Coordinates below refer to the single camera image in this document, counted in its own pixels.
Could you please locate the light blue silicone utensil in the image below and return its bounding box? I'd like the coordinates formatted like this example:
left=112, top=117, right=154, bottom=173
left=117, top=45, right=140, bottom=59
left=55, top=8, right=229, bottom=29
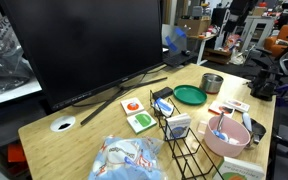
left=242, top=112, right=252, bottom=131

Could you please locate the small black box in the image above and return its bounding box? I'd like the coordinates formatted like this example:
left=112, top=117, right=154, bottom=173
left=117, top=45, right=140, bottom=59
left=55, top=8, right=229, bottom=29
left=153, top=87, right=173, bottom=100

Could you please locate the white card box orange circle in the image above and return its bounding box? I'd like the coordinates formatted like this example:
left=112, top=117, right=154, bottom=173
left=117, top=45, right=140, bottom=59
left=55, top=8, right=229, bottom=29
left=121, top=98, right=144, bottom=115

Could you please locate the black monitor stand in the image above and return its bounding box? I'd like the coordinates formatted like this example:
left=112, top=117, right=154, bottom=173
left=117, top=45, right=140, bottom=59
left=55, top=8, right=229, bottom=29
left=80, top=77, right=167, bottom=126

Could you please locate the white box blue label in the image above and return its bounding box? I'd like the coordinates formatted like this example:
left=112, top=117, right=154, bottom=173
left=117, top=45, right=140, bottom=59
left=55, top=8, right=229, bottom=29
left=153, top=98, right=174, bottom=117

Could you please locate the white card box green circle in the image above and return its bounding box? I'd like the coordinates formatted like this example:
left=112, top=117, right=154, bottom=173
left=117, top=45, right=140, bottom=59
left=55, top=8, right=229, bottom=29
left=127, top=111, right=157, bottom=134

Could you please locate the green plastic plate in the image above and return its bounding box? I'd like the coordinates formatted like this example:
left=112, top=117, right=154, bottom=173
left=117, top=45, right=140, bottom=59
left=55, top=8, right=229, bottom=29
left=173, top=85, right=207, bottom=105

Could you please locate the white box dark blue circle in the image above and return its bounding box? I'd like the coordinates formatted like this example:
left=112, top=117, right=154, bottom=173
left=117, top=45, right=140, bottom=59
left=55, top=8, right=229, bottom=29
left=165, top=113, right=191, bottom=140

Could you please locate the clear shield blue tape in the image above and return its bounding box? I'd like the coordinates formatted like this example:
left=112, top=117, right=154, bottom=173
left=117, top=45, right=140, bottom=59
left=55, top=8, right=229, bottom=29
left=164, top=26, right=187, bottom=56

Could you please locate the round stainless steel container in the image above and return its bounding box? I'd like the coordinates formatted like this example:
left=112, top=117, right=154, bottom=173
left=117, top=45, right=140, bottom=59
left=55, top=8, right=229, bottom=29
left=200, top=73, right=224, bottom=94

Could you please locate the blue patterned cloth bag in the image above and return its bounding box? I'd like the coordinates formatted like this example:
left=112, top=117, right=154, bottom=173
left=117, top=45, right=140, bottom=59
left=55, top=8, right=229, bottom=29
left=88, top=136, right=168, bottom=180

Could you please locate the white birds book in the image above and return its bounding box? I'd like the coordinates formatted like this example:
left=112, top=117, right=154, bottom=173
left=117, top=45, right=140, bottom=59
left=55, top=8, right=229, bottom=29
left=208, top=101, right=235, bottom=117

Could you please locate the white background desk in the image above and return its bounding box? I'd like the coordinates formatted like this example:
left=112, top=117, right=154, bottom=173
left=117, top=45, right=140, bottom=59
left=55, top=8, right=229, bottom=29
left=189, top=34, right=216, bottom=65

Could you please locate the metal spoon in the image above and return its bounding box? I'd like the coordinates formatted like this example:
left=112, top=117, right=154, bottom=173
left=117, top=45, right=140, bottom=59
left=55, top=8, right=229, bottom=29
left=217, top=111, right=224, bottom=132

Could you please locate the large black monitor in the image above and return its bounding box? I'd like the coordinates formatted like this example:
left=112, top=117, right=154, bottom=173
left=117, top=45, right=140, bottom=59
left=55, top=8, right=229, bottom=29
left=0, top=0, right=162, bottom=110

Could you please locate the cardboard box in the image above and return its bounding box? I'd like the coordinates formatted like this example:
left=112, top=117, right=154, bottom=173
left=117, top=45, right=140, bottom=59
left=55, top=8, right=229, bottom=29
left=178, top=19, right=211, bottom=36

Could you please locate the small white picture card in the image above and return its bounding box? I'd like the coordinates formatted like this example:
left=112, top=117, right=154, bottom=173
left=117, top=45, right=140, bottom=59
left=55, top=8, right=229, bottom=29
left=225, top=99, right=250, bottom=112

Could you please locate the white green book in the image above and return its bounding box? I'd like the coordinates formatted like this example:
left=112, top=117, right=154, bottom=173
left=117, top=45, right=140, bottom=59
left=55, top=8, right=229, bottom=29
left=213, top=157, right=265, bottom=180

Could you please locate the orange armchair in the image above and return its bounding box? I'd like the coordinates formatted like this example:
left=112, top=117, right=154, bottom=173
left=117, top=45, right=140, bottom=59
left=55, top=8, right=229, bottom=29
left=264, top=25, right=288, bottom=57

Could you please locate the black plastic bag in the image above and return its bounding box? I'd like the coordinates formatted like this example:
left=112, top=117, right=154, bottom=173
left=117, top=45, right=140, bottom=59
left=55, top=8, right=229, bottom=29
left=0, top=17, right=33, bottom=94

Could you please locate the black wire rack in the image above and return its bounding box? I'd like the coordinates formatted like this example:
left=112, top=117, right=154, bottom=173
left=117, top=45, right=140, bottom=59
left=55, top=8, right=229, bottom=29
left=150, top=92, right=219, bottom=180

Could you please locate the white desk cable grommet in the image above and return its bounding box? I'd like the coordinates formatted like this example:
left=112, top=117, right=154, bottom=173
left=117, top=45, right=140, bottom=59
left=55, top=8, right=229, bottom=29
left=50, top=116, right=76, bottom=132

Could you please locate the blue handled white utensil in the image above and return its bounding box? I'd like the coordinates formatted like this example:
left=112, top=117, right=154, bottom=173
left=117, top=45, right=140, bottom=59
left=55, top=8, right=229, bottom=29
left=212, top=130, right=240, bottom=145

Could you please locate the black table clamp mount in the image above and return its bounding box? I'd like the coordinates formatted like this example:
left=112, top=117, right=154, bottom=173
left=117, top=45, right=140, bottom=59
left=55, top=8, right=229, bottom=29
left=247, top=69, right=281, bottom=101

